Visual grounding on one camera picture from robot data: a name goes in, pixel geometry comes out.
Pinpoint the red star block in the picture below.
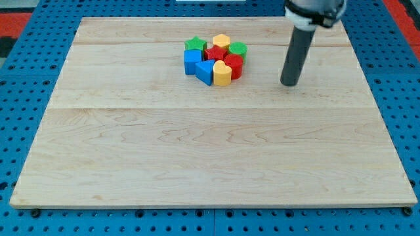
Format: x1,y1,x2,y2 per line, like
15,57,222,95
204,45,228,61

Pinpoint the green star block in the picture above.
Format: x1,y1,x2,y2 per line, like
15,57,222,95
184,36,207,52

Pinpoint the yellow heart block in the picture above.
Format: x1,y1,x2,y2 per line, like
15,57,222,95
213,60,232,86

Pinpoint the blue triangle block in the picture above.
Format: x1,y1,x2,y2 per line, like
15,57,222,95
195,60,215,86

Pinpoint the red cylinder block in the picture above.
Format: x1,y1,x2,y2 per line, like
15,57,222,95
224,54,243,80

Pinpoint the blue cube block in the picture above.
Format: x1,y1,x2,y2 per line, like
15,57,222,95
184,49,202,75

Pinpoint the green cylinder block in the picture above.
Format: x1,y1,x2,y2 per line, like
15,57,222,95
228,41,247,62

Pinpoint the yellow hexagon block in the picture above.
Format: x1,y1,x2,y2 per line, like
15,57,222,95
213,34,230,50

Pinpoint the light wooden board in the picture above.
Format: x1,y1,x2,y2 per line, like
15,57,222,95
10,17,417,209

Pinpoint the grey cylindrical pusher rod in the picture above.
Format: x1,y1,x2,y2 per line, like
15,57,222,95
280,27,315,87

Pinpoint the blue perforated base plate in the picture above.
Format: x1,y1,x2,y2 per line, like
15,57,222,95
1,0,419,235

